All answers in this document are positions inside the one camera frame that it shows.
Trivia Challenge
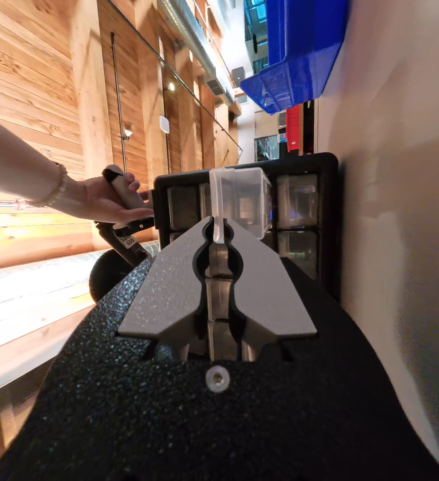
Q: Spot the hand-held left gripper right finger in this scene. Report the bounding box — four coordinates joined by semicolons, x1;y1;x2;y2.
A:
223;217;318;360

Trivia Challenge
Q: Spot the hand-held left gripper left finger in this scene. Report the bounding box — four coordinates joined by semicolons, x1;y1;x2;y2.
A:
117;216;220;360

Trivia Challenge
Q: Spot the clear plastic drawer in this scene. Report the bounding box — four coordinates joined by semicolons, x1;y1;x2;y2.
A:
209;167;273;244

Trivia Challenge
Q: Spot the blue plastic bin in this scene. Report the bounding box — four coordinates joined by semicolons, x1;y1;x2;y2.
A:
239;0;351;116

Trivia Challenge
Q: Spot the person's right forearm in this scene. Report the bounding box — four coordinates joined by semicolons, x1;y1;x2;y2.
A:
0;111;83;211

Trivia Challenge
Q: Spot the person's right hand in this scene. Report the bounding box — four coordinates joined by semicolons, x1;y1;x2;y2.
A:
75;171;155;225

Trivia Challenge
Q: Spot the black round ceiling lamp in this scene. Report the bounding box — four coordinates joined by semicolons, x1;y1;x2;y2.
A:
89;249;134;302

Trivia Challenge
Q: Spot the threaded metal rod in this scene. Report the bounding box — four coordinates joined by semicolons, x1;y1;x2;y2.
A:
111;32;129;173

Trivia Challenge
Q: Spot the red hanging banner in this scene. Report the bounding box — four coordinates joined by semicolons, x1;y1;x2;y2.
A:
285;104;303;153

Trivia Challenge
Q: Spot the gold chain bracelet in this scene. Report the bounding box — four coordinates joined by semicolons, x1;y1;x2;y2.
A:
35;162;68;208

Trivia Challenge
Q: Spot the silver ventilation duct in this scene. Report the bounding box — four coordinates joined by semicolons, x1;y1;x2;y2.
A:
157;0;235;106

